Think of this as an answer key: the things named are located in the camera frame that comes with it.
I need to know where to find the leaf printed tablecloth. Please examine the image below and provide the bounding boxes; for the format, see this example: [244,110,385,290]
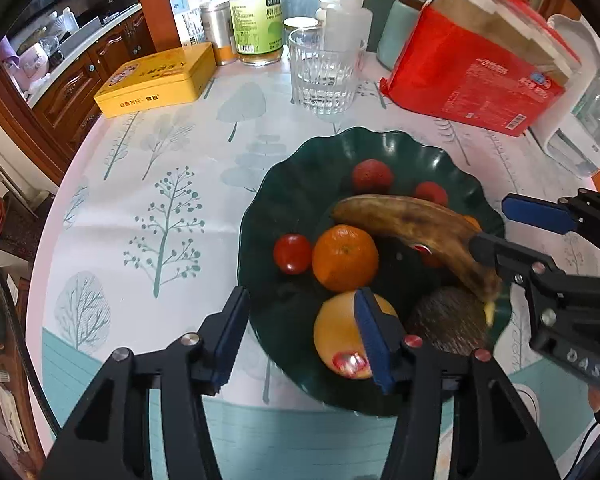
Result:
[25,50,600,480]

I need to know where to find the brown wooden cabinet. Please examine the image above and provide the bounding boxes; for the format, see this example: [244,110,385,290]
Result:
[0,0,186,186]

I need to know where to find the clear ribbed drinking glass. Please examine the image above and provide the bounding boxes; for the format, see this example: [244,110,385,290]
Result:
[287,27,358,116]

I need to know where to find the large orange mandarin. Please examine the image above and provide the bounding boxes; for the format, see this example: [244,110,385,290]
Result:
[312,225,379,293]

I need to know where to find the brown kiwi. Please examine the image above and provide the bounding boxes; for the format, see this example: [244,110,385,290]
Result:
[405,287,491,356]

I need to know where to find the overripe brown banana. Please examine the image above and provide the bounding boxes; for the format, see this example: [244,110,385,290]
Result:
[330,194,503,328]

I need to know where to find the white paper carton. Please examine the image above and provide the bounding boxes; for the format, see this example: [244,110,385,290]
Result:
[168,0,212,50]

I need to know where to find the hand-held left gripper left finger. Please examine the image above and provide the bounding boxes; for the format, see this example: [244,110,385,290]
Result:
[40,286,252,480]

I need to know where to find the white countertop appliance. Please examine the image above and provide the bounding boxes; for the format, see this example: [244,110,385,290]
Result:
[527,14,600,178]

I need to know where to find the teal canister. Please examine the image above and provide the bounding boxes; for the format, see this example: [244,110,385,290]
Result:
[377,0,426,71]

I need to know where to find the red paper cup packet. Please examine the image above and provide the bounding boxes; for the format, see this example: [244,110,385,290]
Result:
[380,0,583,137]

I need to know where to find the dark red lychee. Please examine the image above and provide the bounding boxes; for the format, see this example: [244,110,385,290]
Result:
[414,181,449,207]

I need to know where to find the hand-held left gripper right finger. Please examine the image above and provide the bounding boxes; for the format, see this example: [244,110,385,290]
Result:
[354,287,561,480]

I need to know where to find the large red cherry tomato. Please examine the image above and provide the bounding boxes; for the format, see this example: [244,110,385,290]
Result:
[273,233,313,276]

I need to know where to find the dark green scalloped plate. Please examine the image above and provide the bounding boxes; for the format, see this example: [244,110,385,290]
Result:
[237,127,513,418]

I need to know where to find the yellow orange with sticker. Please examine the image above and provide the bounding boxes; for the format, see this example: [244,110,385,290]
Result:
[313,291,401,380]

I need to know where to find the jar with white lid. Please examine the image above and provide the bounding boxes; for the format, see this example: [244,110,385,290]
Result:
[283,16,321,46]

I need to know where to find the white squeeze bottle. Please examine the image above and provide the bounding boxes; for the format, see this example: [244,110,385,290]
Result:
[316,0,374,53]

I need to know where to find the silver metal can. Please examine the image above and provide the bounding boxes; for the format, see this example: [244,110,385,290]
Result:
[200,0,238,67]

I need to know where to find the glass bottle with green label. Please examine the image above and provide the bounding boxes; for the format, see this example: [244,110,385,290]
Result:
[228,0,286,67]

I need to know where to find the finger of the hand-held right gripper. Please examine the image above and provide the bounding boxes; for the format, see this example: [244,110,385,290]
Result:
[469,232,570,292]
[501,189,600,261]

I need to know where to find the yellow tin box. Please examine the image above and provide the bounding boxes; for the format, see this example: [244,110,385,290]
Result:
[93,42,217,119]

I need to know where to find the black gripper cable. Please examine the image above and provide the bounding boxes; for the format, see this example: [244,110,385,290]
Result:
[567,407,600,480]

